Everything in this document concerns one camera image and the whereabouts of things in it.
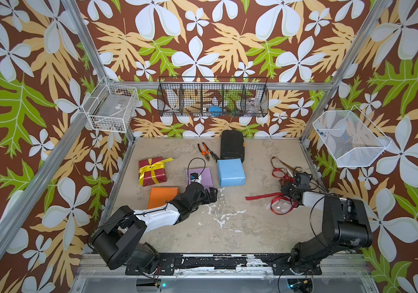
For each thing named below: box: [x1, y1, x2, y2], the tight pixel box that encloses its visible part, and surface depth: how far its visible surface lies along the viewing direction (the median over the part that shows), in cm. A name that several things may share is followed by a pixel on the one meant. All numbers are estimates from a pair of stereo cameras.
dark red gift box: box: [138, 156, 167, 187], surface depth 98 cm
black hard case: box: [220, 130, 246, 163], surface depth 116 cm
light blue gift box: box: [216, 158, 246, 188], surface depth 98 cm
